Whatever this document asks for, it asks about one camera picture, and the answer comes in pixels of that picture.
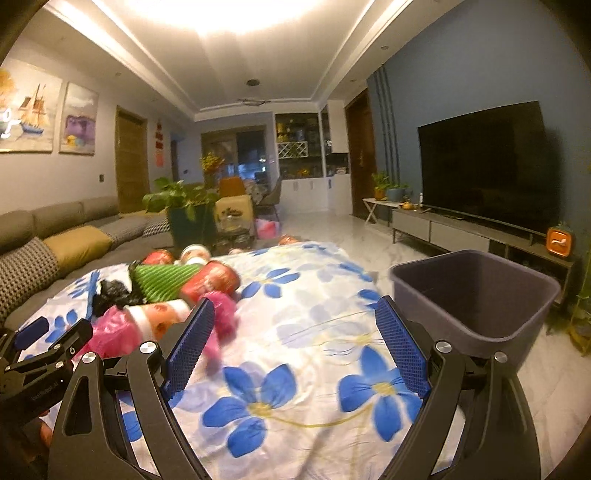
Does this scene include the green corrugated paper sleeve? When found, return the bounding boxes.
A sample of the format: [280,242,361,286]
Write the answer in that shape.
[128,261,208,305]

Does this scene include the yellow ottoman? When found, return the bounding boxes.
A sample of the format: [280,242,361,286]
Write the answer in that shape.
[215,195,254,232]

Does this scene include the glass jar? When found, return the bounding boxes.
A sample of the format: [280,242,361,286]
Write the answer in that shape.
[222,208,247,236]

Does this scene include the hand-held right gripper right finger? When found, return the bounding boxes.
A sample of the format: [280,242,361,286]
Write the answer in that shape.
[375,295,544,480]

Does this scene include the white and red paper cup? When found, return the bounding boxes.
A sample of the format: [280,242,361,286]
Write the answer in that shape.
[179,244,211,267]

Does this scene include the grey plastic bin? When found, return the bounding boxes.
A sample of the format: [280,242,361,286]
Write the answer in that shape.
[389,249,561,370]

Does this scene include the yellow plant stand with vines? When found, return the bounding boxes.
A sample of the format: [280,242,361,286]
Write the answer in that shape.
[566,272,591,344]

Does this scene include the small patterned cushion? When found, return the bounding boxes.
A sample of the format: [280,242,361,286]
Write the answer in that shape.
[142,217,171,238]

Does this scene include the black flat television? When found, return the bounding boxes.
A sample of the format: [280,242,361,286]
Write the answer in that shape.
[418,100,561,234]

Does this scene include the person's left hand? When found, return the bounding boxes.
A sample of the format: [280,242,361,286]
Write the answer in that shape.
[39,408,54,448]

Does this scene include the black plastic bag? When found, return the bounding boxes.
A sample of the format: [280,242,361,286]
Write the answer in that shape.
[91,279,137,317]

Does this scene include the small white side table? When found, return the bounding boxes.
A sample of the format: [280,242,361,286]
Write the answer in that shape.
[362,198,402,225]

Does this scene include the pink plastic bag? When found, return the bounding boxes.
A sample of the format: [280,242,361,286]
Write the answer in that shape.
[76,291,241,370]

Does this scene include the dark wooden door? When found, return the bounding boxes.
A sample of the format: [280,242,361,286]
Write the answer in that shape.
[344,88,378,220]

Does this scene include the grey sofa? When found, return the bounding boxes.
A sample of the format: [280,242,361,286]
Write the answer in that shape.
[0,196,174,324]

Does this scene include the houndstooth cushion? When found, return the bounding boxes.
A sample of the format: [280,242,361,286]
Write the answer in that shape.
[0,237,61,315]

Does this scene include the yellow cushion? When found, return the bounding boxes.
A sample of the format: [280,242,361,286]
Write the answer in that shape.
[42,225,114,265]

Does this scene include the green plant in dark planter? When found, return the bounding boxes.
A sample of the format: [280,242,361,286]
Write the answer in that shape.
[142,178,221,247]

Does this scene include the yellow flowers in vase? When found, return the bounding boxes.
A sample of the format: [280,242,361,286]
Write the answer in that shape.
[199,152,222,188]

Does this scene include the purple painting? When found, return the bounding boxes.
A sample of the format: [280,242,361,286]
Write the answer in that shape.
[58,82,100,156]

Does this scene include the light wooden door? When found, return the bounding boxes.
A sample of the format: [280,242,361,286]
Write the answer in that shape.
[115,105,151,214]

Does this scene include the orange and white paper cup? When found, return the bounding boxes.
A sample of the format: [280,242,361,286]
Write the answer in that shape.
[127,299,195,342]

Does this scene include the blue floral blanket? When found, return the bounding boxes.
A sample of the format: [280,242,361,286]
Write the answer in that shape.
[11,242,467,480]

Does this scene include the large red paper cup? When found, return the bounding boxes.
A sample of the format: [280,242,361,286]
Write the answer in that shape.
[179,261,242,305]

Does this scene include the glass balcony door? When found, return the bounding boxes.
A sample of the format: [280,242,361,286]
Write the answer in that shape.
[201,124,269,183]

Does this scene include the white display cabinet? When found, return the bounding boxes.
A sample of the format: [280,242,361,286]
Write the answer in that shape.
[274,111,352,213]

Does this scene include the orange chair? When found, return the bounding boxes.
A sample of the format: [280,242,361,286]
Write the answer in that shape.
[218,176,245,199]

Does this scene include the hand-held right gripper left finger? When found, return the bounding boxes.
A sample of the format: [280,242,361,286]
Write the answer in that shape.
[47,298,218,480]

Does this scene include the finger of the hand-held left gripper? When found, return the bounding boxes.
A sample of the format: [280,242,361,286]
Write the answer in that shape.
[0,318,51,358]
[0,320,94,384]

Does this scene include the orange table clock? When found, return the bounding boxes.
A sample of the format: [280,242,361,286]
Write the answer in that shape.
[547,224,574,256]

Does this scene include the grey television stand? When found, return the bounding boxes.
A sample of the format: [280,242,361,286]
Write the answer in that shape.
[392,208,578,308]

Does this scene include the dark coffee table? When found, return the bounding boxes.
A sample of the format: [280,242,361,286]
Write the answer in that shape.
[210,231,259,254]

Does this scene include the grey dining chair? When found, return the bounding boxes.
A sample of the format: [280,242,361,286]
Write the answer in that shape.
[259,175,283,215]

